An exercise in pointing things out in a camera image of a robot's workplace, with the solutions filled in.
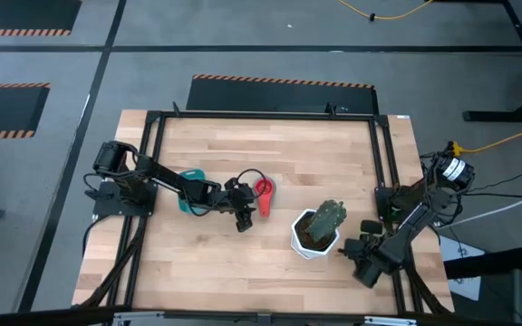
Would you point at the green cactus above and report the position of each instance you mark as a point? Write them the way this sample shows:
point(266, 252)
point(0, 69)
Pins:
point(326, 219)

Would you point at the black desk leg frame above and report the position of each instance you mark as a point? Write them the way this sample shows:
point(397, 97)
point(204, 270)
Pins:
point(492, 116)

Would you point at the red measuring cup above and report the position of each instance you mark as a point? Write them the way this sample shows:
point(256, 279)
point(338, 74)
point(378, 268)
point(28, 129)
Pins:
point(264, 199)

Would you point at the white sheet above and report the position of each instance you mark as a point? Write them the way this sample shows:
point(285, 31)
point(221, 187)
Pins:
point(469, 290)

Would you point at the black floor beam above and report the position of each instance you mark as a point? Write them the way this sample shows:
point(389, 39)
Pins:
point(492, 265)

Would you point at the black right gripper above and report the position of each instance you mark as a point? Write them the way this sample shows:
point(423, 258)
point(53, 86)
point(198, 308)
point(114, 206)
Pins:
point(383, 253)

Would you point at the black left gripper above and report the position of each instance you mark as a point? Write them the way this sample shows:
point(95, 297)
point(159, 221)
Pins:
point(243, 197)

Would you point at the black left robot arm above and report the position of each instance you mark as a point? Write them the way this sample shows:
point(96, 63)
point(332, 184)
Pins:
point(166, 176)

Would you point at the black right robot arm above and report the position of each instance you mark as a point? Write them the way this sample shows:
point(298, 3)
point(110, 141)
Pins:
point(417, 217)

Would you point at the white plant pot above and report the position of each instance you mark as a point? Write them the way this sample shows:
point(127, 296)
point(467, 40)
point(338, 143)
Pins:
point(310, 254)

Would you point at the black hazard-striped floor mat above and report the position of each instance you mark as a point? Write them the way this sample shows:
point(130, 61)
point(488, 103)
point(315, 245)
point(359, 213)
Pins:
point(21, 13)
point(2, 111)
point(279, 97)

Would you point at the teal plastic basket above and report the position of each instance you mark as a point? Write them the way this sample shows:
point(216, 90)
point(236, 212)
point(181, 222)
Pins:
point(193, 174)

